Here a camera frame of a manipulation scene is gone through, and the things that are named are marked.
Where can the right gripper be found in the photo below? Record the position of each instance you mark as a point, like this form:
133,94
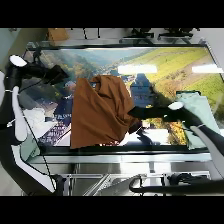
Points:
139,112

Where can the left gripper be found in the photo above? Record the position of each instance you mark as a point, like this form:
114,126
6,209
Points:
56,74

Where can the brown T-shirt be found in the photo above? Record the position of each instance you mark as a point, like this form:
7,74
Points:
98,113

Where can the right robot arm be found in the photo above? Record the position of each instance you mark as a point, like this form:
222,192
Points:
206,135

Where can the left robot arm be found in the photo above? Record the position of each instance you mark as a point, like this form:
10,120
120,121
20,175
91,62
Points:
19,116

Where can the brown cardboard box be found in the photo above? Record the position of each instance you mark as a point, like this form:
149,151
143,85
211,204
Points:
57,34

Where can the white garment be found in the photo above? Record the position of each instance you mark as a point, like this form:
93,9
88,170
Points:
35,120

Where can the pale green garment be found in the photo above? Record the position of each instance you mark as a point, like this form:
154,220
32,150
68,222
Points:
200,106

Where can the black office chair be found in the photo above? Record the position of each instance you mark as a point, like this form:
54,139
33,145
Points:
176,34

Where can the silver frame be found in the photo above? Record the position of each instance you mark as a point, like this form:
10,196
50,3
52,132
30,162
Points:
133,166

